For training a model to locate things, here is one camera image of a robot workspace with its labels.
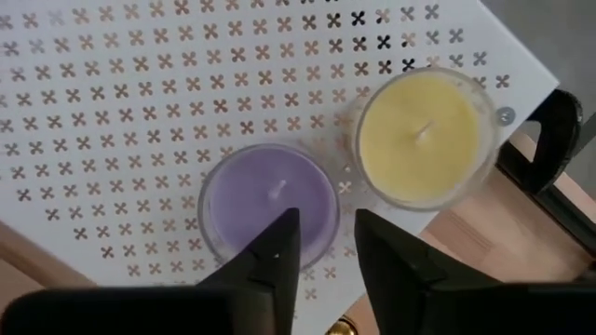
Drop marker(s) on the black aluminium table frame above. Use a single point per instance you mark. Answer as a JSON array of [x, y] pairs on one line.
[[572, 218]]

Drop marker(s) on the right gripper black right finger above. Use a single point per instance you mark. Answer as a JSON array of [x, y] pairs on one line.
[[391, 270]]

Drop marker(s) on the brass candlestick holder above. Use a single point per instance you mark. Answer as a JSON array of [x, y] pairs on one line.
[[342, 328]]

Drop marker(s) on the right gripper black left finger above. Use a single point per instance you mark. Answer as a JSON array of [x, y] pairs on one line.
[[274, 260]]

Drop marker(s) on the white perforated metal shelf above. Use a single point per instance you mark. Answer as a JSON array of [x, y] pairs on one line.
[[116, 116]]

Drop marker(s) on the yellow candle glass jar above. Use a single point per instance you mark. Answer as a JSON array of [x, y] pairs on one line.
[[419, 139]]

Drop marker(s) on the purple candle glass jar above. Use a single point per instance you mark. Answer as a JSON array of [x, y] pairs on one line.
[[261, 186]]

